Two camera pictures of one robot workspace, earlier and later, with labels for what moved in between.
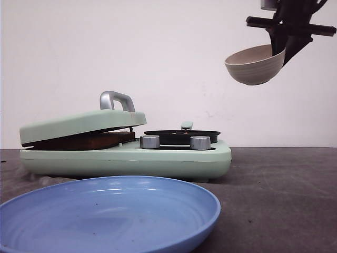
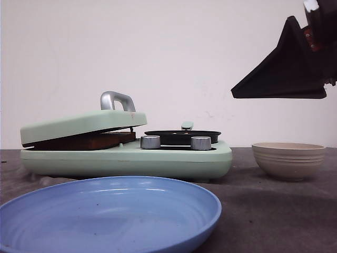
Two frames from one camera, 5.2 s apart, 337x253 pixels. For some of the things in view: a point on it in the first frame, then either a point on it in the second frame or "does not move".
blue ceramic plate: [107, 214] does not move
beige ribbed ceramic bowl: [256, 65] → [289, 161]
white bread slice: [105, 139] does not move
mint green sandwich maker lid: [117, 111] does not move
